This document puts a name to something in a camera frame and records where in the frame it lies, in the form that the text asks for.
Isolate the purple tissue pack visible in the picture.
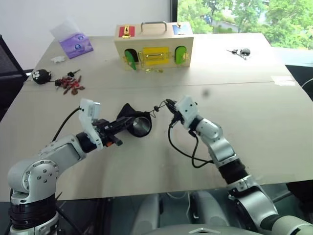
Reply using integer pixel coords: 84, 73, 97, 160
48, 20, 94, 60

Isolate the white tape strip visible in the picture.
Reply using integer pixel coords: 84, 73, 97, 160
272, 75, 296, 87

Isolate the black mesh chair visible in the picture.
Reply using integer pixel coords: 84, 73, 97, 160
0, 34, 29, 123

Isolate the dark furniture beside table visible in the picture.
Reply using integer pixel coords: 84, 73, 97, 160
284, 63, 313, 103

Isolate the window with trees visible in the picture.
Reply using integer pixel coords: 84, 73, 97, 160
171, 0, 313, 49

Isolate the black key bunch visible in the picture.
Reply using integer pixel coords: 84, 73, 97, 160
226, 48, 252, 60

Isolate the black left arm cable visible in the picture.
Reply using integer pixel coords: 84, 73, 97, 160
51, 106, 83, 142

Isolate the crumpled white paper scrap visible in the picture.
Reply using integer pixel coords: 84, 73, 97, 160
50, 55, 67, 64

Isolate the white cable under table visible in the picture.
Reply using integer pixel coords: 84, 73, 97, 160
168, 191, 192, 222

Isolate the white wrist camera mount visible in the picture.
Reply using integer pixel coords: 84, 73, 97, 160
79, 98, 103, 150
174, 95, 199, 130

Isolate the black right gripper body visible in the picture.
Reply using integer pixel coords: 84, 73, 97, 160
169, 104, 184, 127

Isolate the wooden lock box with handle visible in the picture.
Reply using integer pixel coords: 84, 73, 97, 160
114, 21, 195, 72

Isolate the grey rounded robot leg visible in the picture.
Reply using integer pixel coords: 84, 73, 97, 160
133, 193, 161, 230
193, 190, 230, 227

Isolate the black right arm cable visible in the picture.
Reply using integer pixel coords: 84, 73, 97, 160
168, 122, 214, 169

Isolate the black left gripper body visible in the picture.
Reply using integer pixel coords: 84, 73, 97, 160
91, 118, 117, 148

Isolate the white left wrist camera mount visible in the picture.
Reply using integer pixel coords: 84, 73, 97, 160
79, 98, 103, 150

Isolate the black drawstring pouch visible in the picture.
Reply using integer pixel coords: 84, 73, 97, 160
117, 98, 170, 138

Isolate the metal cup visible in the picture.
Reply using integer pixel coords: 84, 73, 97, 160
133, 117, 151, 132

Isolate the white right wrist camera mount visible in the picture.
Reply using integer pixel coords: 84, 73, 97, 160
174, 95, 199, 130

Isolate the grey robot torso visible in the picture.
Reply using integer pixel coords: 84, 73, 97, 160
149, 220, 247, 235

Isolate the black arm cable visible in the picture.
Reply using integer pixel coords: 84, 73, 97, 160
168, 122, 214, 169
51, 106, 83, 142

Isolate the red and brown keychain pile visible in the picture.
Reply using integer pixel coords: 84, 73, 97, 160
54, 75, 87, 96

